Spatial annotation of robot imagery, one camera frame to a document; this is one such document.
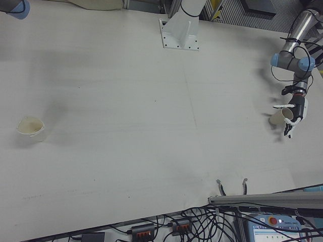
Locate black metal bar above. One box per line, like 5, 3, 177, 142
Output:
219, 206, 323, 219

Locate blue-grey teach pendant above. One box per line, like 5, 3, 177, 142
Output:
242, 213, 307, 242

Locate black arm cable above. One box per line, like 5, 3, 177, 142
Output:
270, 10, 323, 95

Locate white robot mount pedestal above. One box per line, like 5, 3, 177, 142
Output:
158, 0, 201, 51

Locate squashed wide paper cup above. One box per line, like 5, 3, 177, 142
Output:
16, 115, 46, 144

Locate dark grey box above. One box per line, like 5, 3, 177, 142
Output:
243, 0, 277, 15

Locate black power adapter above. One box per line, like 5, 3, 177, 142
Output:
81, 232, 105, 242

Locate black ribbed floor mat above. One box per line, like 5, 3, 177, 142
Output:
201, 0, 323, 33

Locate round paper cup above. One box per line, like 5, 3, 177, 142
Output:
268, 107, 295, 127

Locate yellow black hazard post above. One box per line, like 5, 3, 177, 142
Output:
211, 0, 221, 21

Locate black orange power strip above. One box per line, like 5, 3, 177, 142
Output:
130, 223, 156, 239
171, 218, 194, 235

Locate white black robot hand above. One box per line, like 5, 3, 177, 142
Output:
273, 94, 309, 139

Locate aluminium profile rail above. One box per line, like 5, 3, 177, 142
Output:
208, 193, 323, 210

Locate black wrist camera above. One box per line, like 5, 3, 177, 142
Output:
281, 85, 296, 96

